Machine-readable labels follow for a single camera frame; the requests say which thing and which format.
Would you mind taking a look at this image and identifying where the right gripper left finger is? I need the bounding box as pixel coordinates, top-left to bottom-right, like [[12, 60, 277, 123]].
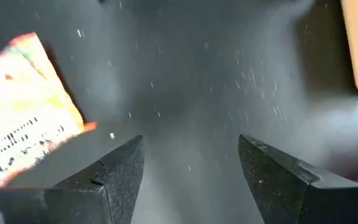
[[0, 134, 146, 224]]

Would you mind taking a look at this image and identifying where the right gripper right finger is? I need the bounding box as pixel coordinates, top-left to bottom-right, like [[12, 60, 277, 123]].
[[237, 134, 358, 224]]

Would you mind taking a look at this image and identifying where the orange Maruchan ramen packet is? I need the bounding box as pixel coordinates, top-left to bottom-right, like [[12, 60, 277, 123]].
[[0, 32, 98, 190]]

